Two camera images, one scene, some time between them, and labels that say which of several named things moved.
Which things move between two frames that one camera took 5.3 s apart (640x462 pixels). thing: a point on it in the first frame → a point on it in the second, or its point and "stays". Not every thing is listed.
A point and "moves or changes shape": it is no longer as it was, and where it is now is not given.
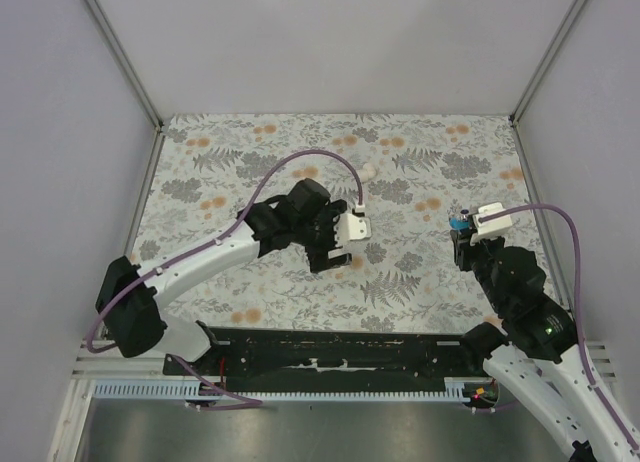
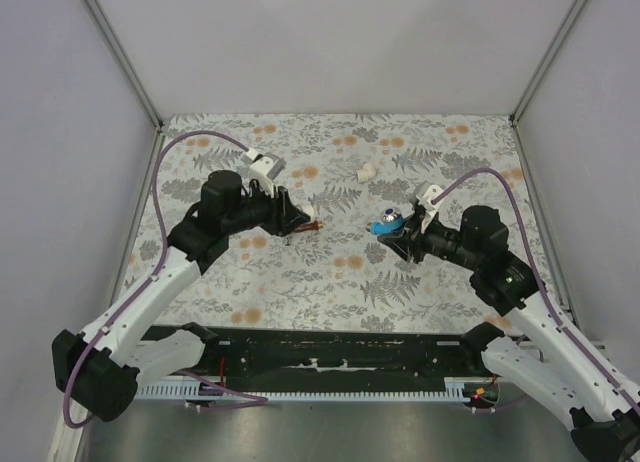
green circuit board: x=489 y=393 stays
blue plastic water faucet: x=461 y=223 moves or changes shape
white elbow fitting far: x=368 y=172 stays
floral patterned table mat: x=409 y=173 stays
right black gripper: x=462 y=247 → x=410 y=243
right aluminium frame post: x=572 y=14 stays
